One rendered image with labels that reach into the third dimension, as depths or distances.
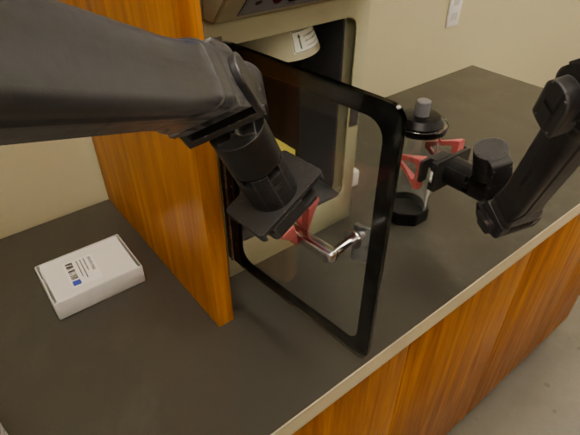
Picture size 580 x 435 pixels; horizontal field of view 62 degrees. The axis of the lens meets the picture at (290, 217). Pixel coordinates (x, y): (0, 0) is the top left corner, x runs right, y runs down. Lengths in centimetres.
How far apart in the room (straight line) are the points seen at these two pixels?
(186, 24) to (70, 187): 70
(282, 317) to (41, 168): 62
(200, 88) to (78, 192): 89
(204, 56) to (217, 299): 51
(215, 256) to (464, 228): 58
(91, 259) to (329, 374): 49
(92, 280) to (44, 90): 75
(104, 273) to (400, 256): 57
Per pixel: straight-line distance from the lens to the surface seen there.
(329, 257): 57
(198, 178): 65
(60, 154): 116
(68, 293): 92
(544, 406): 207
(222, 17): 67
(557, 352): 226
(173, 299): 91
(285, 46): 81
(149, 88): 27
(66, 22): 24
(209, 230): 71
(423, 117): 98
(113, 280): 92
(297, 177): 54
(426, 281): 95
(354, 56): 89
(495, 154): 87
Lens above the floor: 159
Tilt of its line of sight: 37 degrees down
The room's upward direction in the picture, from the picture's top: straight up
